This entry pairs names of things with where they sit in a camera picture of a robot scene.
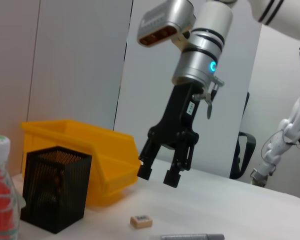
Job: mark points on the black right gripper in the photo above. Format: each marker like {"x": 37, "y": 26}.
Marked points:
{"x": 176, "y": 125}

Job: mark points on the beige eraser with barcode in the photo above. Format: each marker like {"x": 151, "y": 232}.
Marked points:
{"x": 141, "y": 222}

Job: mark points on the clear water bottle green label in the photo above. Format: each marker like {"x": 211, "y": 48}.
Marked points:
{"x": 1, "y": 155}

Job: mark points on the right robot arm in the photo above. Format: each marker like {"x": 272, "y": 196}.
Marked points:
{"x": 202, "y": 55}

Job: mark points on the grey marker pen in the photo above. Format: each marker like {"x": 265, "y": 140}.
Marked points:
{"x": 190, "y": 237}

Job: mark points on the black mesh pen holder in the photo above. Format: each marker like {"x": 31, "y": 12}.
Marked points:
{"x": 55, "y": 190}

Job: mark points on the yellow plastic bin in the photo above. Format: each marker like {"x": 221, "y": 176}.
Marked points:
{"x": 110, "y": 150}

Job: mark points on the black office chair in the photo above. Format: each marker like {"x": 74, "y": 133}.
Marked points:
{"x": 245, "y": 150}

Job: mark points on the white humanoid robot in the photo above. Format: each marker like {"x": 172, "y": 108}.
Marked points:
{"x": 290, "y": 130}

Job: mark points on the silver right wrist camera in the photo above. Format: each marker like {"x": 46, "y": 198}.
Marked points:
{"x": 165, "y": 20}

